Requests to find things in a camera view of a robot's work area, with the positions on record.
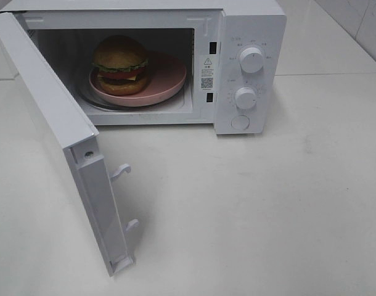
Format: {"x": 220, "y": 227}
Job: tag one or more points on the white round door-release button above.
{"x": 240, "y": 122}

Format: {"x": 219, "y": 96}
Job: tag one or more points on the pink plate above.
{"x": 164, "y": 77}

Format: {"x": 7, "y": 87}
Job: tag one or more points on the burger with lettuce tomato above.
{"x": 121, "y": 64}

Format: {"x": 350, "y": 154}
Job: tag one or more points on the white lower microwave knob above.
{"x": 245, "y": 98}

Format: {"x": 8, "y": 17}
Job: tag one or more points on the white microwave knob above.
{"x": 245, "y": 98}
{"x": 251, "y": 59}

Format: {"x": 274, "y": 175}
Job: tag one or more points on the white microwave oven body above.
{"x": 207, "y": 36}

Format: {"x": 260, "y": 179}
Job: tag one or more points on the white upper microwave knob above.
{"x": 251, "y": 59}

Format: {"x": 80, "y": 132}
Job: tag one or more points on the glass microwave turntable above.
{"x": 177, "y": 102}

